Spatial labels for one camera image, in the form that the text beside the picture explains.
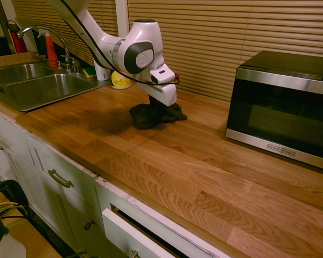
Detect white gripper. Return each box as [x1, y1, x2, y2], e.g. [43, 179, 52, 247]
[136, 80, 178, 107]

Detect dark brown cloth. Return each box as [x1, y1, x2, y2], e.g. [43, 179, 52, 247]
[129, 102, 188, 130]

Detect white robot base with label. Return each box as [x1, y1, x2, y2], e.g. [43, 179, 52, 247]
[0, 212, 27, 258]

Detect yellow label wipes tub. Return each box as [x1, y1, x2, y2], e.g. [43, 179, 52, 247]
[110, 69, 132, 90]

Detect white cup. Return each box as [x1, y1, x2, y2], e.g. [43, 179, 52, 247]
[94, 62, 110, 81]

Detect yellow green sponge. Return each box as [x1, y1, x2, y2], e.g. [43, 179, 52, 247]
[82, 67, 96, 79]

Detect wide beige window blind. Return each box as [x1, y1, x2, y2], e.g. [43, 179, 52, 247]
[128, 0, 323, 103]

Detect chrome gooseneck faucet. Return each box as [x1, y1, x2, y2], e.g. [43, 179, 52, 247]
[17, 25, 81, 75]

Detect stainless steel double sink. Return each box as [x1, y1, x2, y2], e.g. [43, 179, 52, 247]
[0, 63, 111, 112]

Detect orange spray bottle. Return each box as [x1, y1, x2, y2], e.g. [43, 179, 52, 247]
[38, 28, 59, 68]

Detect black steel microwave oven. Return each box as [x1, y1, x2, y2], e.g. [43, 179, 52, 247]
[225, 50, 323, 173]

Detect white open drawer front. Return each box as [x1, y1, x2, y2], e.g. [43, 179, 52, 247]
[101, 208, 173, 258]

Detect narrow beige window blind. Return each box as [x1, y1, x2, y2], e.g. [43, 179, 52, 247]
[12, 0, 119, 67]

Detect white kitchen cabinet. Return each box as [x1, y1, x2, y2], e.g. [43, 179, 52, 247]
[0, 104, 227, 258]

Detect red fire extinguisher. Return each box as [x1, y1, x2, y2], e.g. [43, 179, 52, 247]
[6, 20, 28, 54]

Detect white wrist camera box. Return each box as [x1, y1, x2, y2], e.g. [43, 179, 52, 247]
[150, 63, 178, 85]

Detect metal bar cabinet handle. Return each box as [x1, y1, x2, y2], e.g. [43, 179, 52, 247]
[47, 169, 74, 188]

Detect black metal stand frame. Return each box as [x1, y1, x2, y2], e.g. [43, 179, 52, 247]
[0, 179, 31, 218]

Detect yellow wires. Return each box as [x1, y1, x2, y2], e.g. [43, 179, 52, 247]
[0, 203, 26, 212]

